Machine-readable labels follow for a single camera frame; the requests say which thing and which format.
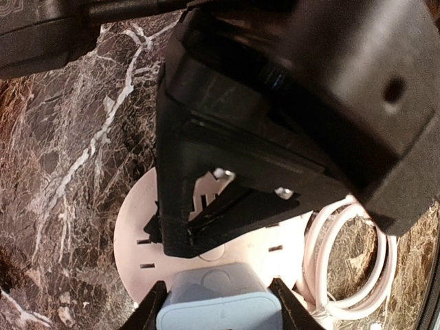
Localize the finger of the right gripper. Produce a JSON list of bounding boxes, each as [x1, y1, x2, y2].
[[185, 117, 344, 251], [156, 68, 241, 258]]

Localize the light blue plug adapter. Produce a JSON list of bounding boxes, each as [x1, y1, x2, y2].
[[156, 263, 283, 329]]

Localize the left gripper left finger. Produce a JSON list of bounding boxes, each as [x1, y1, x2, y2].
[[126, 280, 168, 330]]

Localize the pink round power socket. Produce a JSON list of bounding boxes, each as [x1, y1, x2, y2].
[[113, 169, 307, 303]]

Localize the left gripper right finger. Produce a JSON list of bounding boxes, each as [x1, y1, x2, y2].
[[269, 278, 323, 330]]

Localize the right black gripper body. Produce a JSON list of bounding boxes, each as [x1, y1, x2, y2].
[[171, 1, 439, 237]]

